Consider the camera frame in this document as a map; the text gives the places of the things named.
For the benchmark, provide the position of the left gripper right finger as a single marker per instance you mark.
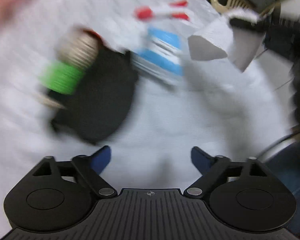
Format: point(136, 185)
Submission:
point(201, 160)

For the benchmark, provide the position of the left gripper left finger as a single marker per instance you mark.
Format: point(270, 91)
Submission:
point(100, 159)

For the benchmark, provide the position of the white patterned mattress cover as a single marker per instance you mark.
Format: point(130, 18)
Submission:
point(215, 106)

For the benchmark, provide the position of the knitted doll green body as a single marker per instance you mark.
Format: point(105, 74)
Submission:
point(75, 53)

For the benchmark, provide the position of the black pouch bag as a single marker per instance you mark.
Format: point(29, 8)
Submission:
point(102, 100)

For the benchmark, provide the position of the white knitted cloth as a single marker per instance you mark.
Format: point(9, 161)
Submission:
point(219, 40)

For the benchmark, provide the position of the red white rocket toy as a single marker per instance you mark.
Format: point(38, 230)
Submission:
point(169, 10)

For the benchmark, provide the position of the blue white packet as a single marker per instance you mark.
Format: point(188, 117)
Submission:
point(160, 56)

